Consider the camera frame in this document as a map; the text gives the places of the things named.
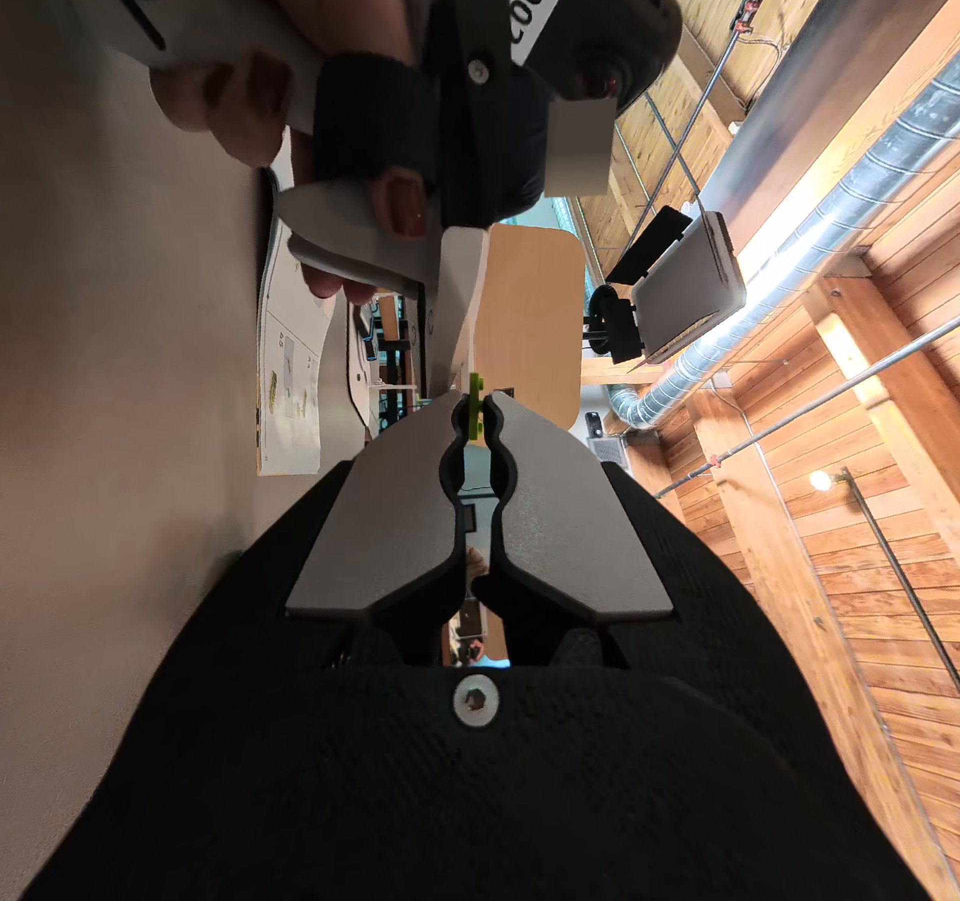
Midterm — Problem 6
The metal ceiling rod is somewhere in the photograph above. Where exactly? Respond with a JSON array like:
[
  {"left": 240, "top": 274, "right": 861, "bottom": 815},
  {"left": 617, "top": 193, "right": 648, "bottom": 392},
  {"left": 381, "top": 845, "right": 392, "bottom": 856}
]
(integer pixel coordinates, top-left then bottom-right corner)
[
  {"left": 654, "top": 314, "right": 960, "bottom": 501},
  {"left": 622, "top": 0, "right": 796, "bottom": 257}
]

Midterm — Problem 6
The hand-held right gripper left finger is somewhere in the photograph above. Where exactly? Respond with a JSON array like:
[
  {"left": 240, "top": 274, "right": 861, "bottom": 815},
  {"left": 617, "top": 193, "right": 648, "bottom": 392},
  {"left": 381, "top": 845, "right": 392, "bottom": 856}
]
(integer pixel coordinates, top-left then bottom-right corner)
[{"left": 285, "top": 389, "right": 468, "bottom": 667}]

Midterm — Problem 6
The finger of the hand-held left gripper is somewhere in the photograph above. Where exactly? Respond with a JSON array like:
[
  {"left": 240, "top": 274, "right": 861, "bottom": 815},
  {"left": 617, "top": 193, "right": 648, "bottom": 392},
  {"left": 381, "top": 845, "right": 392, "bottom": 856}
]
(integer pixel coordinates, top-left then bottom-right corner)
[{"left": 422, "top": 224, "right": 490, "bottom": 401}]

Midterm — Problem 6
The light wooden board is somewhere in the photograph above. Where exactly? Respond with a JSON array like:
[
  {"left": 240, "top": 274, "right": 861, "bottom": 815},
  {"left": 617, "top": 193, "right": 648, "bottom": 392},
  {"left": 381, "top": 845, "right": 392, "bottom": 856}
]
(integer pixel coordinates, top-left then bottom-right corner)
[{"left": 472, "top": 224, "right": 586, "bottom": 430}]

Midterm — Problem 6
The wall lamp with black pipe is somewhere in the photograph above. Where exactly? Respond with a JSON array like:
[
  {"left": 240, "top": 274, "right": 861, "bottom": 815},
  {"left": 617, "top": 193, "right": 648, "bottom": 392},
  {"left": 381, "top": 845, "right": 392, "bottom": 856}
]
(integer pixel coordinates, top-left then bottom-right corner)
[{"left": 808, "top": 466, "right": 960, "bottom": 692}]

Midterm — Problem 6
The lego instruction booklet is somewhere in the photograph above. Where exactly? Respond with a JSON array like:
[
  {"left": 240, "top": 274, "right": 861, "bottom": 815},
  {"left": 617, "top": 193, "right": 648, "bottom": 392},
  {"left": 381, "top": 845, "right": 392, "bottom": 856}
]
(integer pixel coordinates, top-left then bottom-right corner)
[{"left": 256, "top": 128, "right": 339, "bottom": 477}]

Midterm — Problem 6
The studio light panel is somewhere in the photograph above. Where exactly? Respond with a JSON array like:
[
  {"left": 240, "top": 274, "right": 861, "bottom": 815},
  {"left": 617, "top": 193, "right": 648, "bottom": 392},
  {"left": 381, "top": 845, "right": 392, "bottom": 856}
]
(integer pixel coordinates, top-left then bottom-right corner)
[{"left": 583, "top": 205, "right": 748, "bottom": 367}]

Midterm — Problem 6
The silver ventilation duct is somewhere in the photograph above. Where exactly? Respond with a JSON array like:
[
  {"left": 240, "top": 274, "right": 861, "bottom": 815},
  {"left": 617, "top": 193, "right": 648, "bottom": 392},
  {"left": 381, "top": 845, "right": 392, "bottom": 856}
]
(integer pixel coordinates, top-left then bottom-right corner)
[{"left": 607, "top": 53, "right": 960, "bottom": 430}]

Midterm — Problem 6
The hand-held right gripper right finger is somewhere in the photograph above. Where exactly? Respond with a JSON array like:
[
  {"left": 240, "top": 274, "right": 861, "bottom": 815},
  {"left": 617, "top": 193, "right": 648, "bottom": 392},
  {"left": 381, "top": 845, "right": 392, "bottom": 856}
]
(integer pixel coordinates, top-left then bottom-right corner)
[{"left": 472, "top": 391, "right": 675, "bottom": 667}]

